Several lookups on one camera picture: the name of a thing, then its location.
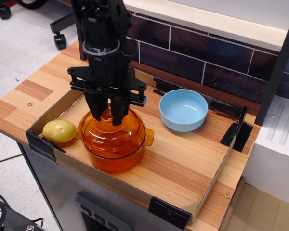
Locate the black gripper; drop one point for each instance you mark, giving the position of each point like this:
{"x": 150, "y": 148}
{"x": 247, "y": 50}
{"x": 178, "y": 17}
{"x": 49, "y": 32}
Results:
{"x": 107, "y": 77}

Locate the orange transparent pot lid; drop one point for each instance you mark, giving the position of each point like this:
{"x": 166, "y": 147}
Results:
{"x": 104, "y": 140}

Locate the orange transparent pot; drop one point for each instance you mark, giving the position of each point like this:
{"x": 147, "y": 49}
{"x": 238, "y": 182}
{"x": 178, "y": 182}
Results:
{"x": 126, "y": 163}

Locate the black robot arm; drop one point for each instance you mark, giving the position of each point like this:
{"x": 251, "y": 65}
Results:
{"x": 105, "y": 23}

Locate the yellow toy potato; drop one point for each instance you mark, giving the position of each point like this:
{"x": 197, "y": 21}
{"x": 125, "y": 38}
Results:
{"x": 59, "y": 131}

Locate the cardboard fence with black tape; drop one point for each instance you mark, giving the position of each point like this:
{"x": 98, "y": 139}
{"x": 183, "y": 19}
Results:
{"x": 184, "y": 181}

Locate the light blue bowl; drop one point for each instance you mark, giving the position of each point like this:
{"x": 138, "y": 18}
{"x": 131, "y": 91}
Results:
{"x": 183, "y": 110}

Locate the black office chair base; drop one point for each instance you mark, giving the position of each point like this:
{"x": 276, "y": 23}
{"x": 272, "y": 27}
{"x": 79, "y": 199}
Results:
{"x": 59, "y": 25}

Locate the grey toy oven front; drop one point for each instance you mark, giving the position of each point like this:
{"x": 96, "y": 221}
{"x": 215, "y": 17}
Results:
{"x": 96, "y": 218}

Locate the black caster wheel top left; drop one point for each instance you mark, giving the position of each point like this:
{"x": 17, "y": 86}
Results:
{"x": 5, "y": 11}

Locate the white toy sink unit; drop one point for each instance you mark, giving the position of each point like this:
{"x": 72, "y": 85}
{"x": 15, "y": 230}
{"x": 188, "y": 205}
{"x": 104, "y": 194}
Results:
{"x": 267, "y": 168}

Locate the black left shelf post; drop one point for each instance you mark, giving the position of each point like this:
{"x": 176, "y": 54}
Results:
{"x": 76, "y": 5}

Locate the black shelf post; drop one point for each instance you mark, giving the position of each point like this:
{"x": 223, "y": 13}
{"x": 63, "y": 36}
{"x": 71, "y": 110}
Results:
{"x": 274, "y": 81}
{"x": 76, "y": 5}

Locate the black right shelf post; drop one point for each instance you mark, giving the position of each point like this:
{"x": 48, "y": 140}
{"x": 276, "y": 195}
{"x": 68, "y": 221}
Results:
{"x": 274, "y": 81}

